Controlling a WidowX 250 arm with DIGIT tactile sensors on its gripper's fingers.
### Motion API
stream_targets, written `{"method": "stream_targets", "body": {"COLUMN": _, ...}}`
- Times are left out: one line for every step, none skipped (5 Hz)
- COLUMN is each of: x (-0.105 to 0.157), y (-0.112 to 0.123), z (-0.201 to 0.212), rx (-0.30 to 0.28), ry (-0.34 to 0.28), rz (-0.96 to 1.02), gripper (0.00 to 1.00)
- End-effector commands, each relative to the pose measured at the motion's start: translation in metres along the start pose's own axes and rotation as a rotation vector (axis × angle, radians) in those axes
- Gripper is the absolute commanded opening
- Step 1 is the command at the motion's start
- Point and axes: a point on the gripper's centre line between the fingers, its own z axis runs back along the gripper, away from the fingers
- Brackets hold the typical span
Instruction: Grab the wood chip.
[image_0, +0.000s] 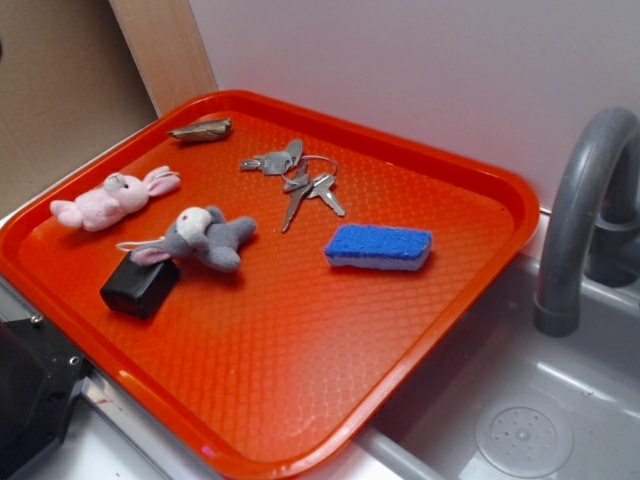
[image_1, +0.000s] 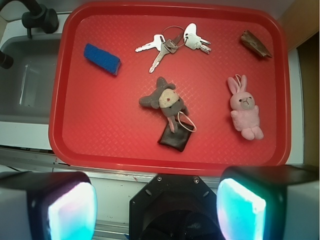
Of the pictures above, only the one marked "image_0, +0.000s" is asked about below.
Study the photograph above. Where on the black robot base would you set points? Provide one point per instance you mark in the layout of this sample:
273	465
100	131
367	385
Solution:
42	373

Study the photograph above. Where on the blue sponge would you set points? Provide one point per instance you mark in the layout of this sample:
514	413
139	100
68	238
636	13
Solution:
379	247

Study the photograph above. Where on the orange plastic tray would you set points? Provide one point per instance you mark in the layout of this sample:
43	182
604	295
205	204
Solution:
268	372

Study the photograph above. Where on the silver key bunch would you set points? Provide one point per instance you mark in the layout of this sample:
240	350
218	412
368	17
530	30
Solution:
292	165

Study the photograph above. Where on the grey plush elephant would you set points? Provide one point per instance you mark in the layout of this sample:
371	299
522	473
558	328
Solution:
202	232

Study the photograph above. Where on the black rectangular box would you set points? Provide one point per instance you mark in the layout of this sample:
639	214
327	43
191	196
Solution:
139	290

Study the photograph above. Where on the pink plush bunny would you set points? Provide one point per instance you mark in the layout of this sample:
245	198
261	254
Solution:
118	197

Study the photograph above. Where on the grey plastic sink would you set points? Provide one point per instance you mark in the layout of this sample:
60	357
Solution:
497	399

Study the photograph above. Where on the wooden board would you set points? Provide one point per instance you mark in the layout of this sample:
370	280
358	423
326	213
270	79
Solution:
167	48

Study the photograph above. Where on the grey plastic faucet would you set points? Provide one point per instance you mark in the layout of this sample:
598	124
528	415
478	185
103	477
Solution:
593	231

